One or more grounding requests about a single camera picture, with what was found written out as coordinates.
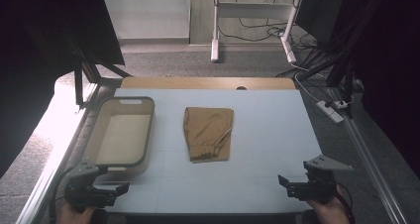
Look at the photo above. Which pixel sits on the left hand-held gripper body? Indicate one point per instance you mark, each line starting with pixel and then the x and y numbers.
pixel 81 184

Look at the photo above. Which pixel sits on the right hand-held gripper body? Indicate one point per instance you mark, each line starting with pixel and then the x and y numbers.
pixel 318 184

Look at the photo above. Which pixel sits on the beige bin with grey rim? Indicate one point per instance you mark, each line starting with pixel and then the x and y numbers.
pixel 124 134

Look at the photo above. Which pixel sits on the tan pants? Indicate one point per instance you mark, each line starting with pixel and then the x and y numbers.
pixel 208 131

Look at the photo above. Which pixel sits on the person's right hand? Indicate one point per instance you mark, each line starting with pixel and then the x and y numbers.
pixel 328 212

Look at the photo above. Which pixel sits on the person's left hand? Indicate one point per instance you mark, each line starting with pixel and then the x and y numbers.
pixel 71 215

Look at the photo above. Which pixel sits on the white power strip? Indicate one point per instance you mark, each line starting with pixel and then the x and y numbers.
pixel 330 112

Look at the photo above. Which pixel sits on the black metal stand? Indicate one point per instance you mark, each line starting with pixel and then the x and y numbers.
pixel 343 58
pixel 79 78

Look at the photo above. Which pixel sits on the wooden table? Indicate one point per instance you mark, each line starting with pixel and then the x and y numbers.
pixel 198 83

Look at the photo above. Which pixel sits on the black curtain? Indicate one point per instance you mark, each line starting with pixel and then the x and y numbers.
pixel 39 52
pixel 389 68

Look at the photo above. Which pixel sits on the white cabinet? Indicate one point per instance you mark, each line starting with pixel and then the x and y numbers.
pixel 148 16

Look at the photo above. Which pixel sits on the aluminium rail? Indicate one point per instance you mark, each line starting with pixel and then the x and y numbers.
pixel 369 164
pixel 49 171

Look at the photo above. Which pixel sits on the white desk frame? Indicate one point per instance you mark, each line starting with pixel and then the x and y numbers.
pixel 215 35

